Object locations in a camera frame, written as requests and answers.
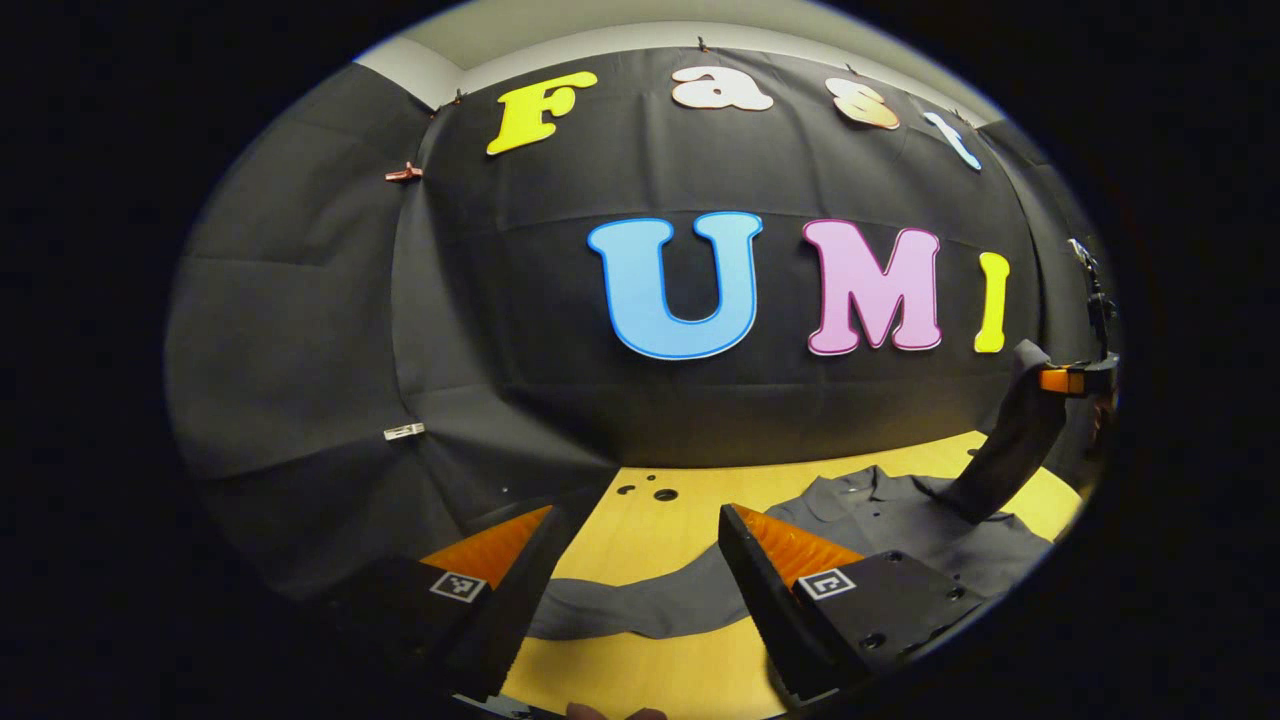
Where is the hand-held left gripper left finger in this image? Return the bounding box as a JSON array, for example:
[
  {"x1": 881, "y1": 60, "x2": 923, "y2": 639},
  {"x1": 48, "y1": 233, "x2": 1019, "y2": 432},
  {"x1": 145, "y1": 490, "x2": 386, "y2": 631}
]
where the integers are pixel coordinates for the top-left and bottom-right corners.
[{"x1": 330, "y1": 500, "x2": 573, "y2": 706}]

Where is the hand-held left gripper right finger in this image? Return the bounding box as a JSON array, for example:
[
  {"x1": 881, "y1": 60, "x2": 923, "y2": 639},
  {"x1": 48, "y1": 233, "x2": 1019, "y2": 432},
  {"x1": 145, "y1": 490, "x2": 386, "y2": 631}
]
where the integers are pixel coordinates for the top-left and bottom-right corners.
[{"x1": 717, "y1": 503, "x2": 986, "y2": 706}]

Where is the grey button shirt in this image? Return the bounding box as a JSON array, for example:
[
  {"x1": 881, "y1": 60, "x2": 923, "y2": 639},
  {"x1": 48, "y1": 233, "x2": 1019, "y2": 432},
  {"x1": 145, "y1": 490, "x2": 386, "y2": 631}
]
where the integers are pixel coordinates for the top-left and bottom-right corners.
[{"x1": 525, "y1": 340, "x2": 1071, "y2": 641}]

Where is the black backdrop cloth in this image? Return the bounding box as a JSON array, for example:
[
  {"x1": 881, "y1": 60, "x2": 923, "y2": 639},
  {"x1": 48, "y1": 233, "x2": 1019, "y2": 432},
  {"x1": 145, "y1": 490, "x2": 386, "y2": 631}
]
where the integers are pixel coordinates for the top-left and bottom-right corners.
[{"x1": 165, "y1": 45, "x2": 1121, "y2": 601}]

